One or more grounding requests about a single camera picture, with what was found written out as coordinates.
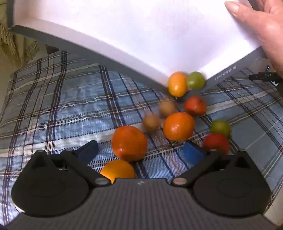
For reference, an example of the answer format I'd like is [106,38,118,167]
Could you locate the beige fringed curtain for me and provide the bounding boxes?
[0,21,40,69]

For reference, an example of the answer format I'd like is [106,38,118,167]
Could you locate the brown kiwi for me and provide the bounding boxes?
[143,113,161,132]
[159,100,176,118]

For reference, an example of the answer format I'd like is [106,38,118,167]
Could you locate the blue plaid blanket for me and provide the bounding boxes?
[0,51,283,224]

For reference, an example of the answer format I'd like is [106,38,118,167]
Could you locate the person's right hand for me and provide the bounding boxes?
[224,0,283,77]

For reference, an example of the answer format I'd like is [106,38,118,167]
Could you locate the yellow-orange lemon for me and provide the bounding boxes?
[168,72,188,98]

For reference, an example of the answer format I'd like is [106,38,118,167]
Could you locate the small orange tangerine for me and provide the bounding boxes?
[100,160,136,184]

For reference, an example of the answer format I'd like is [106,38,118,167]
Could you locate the bright red apple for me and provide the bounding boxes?
[202,133,230,156]

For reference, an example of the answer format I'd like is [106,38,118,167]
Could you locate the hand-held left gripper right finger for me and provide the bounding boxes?
[171,142,264,186]

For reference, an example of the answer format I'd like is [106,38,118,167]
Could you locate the green lime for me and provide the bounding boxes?
[210,120,232,138]
[187,71,206,90]

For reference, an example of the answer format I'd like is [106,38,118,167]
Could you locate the orange-red apple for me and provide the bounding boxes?
[184,95,207,117]

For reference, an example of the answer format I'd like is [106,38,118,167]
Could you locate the grey box with white inside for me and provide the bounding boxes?
[11,0,283,90]

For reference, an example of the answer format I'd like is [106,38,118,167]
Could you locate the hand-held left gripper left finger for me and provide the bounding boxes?
[22,140,112,187]

